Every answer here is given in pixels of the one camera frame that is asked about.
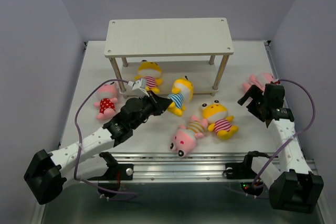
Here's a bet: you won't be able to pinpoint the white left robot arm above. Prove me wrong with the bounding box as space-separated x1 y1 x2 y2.
24 92 172 205

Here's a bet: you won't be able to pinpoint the pink frog toy polka dots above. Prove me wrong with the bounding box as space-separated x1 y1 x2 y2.
93 82 119 121

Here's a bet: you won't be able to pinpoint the white two-tier shelf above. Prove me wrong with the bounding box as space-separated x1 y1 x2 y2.
104 17 234 95

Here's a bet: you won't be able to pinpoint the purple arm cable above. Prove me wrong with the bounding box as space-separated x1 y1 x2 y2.
73 78 139 201
245 79 316 199

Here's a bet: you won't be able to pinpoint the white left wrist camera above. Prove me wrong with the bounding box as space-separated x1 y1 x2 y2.
128 78 149 98

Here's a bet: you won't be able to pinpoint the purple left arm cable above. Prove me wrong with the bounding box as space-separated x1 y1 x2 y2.
73 78 139 201

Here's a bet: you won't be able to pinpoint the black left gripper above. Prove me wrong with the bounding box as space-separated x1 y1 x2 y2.
130 90 172 130

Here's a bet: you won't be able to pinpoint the aluminium front rail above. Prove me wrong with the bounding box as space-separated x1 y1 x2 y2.
43 152 316 183

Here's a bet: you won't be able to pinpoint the yellow frog toy pink stripes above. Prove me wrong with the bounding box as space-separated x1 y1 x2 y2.
134 60 163 94

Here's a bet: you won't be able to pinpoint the yellow frog toy blue stripes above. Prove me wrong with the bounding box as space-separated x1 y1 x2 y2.
167 76 194 116

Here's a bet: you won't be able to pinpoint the pink frog toy orange stripes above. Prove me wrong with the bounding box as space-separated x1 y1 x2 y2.
169 115 208 157

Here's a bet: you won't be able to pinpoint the yellow frog toy red stripes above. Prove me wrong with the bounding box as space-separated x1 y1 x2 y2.
202 100 239 140

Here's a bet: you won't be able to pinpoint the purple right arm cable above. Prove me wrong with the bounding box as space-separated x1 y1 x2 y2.
245 79 316 199

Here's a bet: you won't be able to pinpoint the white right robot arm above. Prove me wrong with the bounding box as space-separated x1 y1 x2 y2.
238 82 324 214

